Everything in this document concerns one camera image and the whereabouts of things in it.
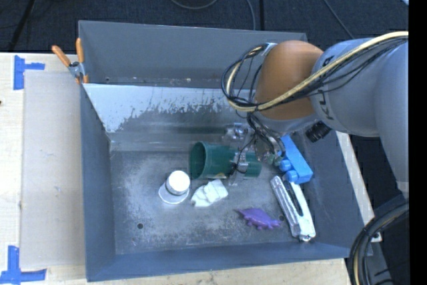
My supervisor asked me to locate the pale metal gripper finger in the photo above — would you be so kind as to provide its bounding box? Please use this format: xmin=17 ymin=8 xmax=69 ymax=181
xmin=228 ymin=164 xmax=242 ymax=188
xmin=234 ymin=149 xmax=251 ymax=169

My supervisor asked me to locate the dark green cup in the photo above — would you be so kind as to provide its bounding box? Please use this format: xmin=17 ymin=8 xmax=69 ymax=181
xmin=188 ymin=140 xmax=263 ymax=181

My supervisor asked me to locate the white crumpled cloth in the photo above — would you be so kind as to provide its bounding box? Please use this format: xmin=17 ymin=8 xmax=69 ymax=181
xmin=190 ymin=178 xmax=230 ymax=208

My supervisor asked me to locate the blue toy block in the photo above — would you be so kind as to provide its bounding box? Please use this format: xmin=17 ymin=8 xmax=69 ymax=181
xmin=278 ymin=135 xmax=315 ymax=186

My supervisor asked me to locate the purple toy dinosaur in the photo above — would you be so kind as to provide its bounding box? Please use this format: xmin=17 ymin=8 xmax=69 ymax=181
xmin=233 ymin=207 xmax=282 ymax=232

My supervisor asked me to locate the clear jar with white lid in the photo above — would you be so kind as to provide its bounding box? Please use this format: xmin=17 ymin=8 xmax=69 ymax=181
xmin=157 ymin=170 xmax=192 ymax=206

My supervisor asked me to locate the grey metal bin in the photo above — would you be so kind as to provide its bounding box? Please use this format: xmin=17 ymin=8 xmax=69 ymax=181
xmin=77 ymin=19 xmax=375 ymax=283

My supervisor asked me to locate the pale wood board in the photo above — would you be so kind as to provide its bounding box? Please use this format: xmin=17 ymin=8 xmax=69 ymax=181
xmin=19 ymin=69 xmax=86 ymax=270

